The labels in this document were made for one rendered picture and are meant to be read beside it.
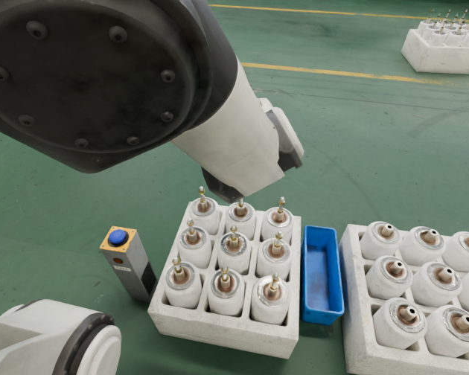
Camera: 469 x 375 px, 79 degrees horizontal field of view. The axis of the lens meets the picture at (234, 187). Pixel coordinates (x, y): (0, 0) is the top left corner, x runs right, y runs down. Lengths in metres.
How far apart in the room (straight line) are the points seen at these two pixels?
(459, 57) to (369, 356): 2.31
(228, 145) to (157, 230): 0.97
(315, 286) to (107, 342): 0.71
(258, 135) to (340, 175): 1.20
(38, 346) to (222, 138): 0.38
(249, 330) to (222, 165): 0.58
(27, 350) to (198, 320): 0.43
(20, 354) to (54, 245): 0.86
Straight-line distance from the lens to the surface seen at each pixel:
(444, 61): 2.73
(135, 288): 0.97
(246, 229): 0.88
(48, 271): 1.25
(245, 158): 0.27
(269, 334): 0.80
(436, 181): 1.63
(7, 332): 0.55
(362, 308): 0.88
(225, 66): 0.21
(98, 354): 0.55
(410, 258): 1.00
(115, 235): 0.80
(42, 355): 0.51
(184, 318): 0.82
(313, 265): 1.10
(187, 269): 0.78
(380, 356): 0.85
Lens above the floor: 0.94
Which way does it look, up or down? 46 degrees down
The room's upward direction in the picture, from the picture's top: straight up
